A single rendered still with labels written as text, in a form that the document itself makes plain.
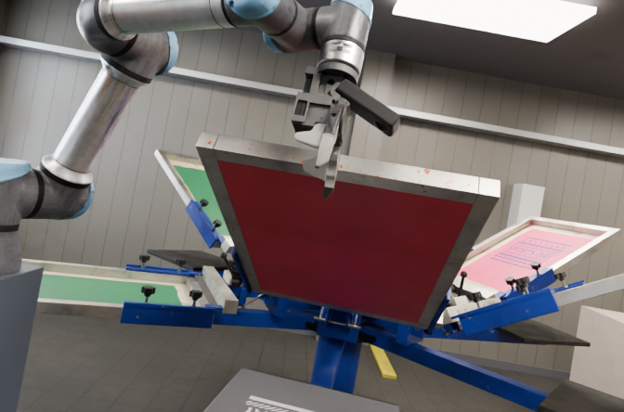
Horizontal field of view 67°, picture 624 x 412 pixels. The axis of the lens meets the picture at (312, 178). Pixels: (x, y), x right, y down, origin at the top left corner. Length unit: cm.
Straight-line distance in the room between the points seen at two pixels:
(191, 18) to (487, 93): 469
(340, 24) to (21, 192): 75
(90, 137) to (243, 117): 389
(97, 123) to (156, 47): 22
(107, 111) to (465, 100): 447
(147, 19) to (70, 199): 50
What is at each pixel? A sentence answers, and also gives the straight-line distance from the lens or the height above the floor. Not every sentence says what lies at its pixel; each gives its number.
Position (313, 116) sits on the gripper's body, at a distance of 75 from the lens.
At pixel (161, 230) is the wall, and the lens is 513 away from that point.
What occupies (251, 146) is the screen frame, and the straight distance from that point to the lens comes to 94.
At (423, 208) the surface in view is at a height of 148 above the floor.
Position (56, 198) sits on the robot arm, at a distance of 121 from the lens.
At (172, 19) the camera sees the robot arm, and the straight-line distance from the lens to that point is 88.
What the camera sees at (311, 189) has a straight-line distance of 97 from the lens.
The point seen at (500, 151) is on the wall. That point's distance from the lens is 534.
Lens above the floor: 148
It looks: 1 degrees up
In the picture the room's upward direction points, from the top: 10 degrees clockwise
